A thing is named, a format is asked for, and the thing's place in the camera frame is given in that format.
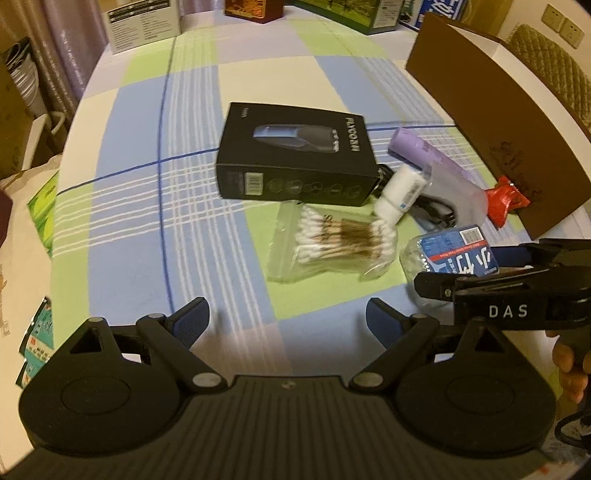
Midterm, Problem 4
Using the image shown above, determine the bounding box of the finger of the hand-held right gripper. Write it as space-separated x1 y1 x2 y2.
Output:
413 271 490 304
495 239 578 273

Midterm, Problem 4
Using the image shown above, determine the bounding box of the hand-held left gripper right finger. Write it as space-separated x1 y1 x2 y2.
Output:
348 298 509 394

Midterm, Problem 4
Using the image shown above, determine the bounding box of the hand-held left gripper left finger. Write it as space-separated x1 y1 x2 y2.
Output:
69 296 227 394

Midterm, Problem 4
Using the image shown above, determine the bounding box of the blue labelled plastic pack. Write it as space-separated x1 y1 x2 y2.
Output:
399 224 499 305

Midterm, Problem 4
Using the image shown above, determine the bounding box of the red candy packet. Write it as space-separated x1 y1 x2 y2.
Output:
485 175 529 229

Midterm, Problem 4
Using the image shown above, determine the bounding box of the black cable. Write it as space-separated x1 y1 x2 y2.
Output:
376 164 460 227

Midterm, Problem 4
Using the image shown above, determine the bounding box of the bag of cotton swabs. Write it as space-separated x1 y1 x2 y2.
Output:
268 200 400 283

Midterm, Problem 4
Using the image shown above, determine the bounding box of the purple garbage bag roll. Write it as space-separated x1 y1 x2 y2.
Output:
388 128 491 227

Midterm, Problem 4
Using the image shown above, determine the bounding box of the brown storage box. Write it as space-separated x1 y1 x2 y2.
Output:
405 11 591 241

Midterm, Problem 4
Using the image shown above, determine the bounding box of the black shaver box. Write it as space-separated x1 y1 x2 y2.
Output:
216 102 378 204

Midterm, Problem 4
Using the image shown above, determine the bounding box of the person's right hand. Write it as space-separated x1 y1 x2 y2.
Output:
546 329 589 403

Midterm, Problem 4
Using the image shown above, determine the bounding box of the teal printed packet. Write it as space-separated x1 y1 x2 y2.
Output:
16 298 56 388

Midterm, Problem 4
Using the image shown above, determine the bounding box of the beige bag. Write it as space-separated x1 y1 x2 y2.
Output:
0 154 61 370

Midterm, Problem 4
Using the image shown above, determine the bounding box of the green box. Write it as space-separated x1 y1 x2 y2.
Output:
28 171 58 250

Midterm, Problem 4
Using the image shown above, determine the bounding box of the quilted chair back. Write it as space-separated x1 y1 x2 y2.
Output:
508 24 591 139

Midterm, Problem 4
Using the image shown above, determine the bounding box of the blue milk carton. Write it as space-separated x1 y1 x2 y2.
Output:
399 0 469 32

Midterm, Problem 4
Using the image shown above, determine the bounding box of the brown cardboard box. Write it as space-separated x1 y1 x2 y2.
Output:
0 60 24 176

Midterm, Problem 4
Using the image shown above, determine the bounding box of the green landscape carton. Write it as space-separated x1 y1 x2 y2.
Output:
295 0 411 37

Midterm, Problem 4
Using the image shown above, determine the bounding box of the shiny curtain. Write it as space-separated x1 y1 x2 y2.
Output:
28 0 112 125

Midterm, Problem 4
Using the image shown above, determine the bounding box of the stack of bowls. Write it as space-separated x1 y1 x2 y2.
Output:
4 39 47 116

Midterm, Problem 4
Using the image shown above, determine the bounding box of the white product carton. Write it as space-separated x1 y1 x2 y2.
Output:
102 0 183 55

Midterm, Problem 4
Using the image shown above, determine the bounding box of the red-brown carton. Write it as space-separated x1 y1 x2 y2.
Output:
225 0 284 23

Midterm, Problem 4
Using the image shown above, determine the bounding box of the beige wall socket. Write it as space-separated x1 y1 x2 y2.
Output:
541 4 566 29
558 14 585 49

